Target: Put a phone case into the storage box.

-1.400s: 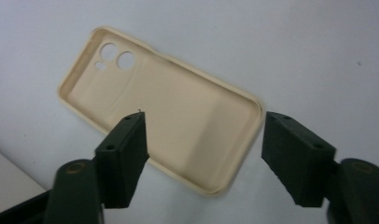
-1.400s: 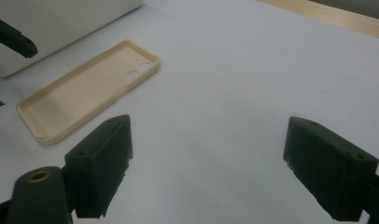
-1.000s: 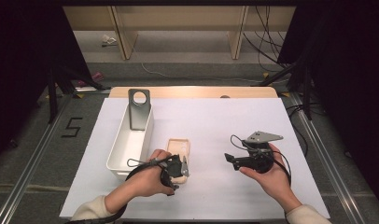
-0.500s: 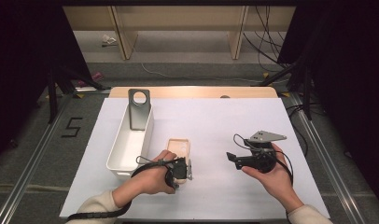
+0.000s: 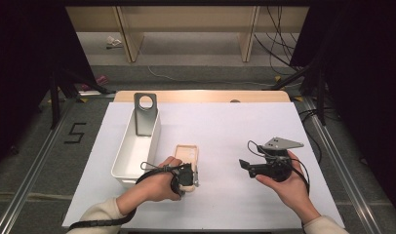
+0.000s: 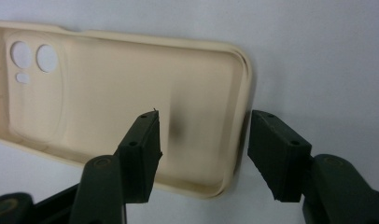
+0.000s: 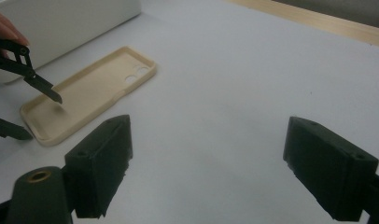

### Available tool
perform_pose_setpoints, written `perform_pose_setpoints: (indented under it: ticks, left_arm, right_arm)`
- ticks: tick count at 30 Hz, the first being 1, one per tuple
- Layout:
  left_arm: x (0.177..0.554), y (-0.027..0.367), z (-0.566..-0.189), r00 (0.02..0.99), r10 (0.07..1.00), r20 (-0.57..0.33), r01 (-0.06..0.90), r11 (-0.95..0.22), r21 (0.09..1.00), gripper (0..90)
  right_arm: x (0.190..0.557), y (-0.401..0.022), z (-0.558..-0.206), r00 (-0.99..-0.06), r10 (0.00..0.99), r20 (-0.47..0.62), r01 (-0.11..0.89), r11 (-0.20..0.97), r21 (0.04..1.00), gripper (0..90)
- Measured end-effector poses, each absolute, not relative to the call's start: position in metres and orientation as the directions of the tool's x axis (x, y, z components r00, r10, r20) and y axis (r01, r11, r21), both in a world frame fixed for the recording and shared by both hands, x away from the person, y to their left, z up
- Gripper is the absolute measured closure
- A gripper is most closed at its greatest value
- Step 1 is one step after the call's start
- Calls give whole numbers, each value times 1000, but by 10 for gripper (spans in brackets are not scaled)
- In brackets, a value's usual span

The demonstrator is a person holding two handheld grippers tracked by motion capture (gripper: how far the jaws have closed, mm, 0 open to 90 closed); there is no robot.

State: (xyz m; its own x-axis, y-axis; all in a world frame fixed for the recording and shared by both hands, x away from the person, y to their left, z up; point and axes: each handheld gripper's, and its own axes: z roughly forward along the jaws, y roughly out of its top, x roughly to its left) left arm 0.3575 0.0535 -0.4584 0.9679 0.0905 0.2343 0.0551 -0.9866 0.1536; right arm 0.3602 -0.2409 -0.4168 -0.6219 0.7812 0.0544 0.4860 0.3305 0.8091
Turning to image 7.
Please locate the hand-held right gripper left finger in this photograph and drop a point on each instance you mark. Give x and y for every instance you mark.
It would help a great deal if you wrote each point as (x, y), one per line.
(97, 168)

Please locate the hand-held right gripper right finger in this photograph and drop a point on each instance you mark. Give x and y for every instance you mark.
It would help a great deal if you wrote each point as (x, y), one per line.
(330, 171)

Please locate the beige phone case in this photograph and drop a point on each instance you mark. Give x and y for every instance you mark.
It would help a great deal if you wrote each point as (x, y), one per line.
(94, 90)

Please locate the white oblong plastic container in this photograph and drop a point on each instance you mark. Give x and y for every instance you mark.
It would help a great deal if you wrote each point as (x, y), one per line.
(69, 25)

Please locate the white table cover sheet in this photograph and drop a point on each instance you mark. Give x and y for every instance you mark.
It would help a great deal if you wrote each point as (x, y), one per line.
(225, 93)

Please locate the light wooden table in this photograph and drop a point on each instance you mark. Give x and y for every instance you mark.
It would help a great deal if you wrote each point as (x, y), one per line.
(334, 26)

